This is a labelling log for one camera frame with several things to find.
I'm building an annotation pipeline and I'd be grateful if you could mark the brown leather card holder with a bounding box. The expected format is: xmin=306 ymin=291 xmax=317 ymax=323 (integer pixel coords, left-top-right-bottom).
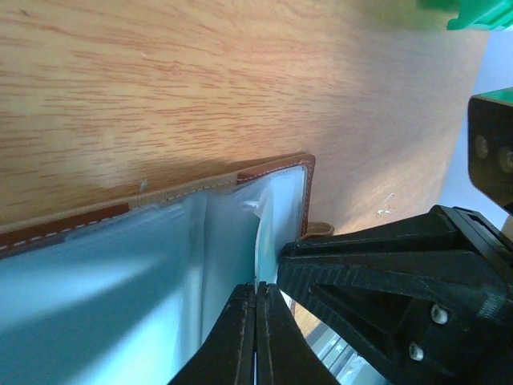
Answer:
xmin=1 ymin=153 xmax=333 ymax=384

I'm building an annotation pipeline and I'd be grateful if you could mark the aluminium front rail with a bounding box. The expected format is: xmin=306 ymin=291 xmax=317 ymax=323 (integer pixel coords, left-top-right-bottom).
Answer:
xmin=294 ymin=305 xmax=388 ymax=385

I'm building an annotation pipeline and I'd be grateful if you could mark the green bin with red cards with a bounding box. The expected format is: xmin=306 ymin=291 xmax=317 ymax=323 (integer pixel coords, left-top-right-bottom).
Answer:
xmin=418 ymin=0 xmax=512 ymax=31

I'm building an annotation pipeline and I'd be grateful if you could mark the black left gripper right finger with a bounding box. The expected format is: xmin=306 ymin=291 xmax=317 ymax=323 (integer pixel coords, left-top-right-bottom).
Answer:
xmin=256 ymin=282 xmax=337 ymax=385

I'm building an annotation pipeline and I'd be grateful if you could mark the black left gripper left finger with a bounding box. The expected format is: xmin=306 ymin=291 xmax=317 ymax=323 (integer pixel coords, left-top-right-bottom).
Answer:
xmin=170 ymin=285 xmax=257 ymax=385

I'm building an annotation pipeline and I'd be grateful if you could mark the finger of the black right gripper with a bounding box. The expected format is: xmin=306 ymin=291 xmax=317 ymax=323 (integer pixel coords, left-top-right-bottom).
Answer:
xmin=277 ymin=205 xmax=512 ymax=384

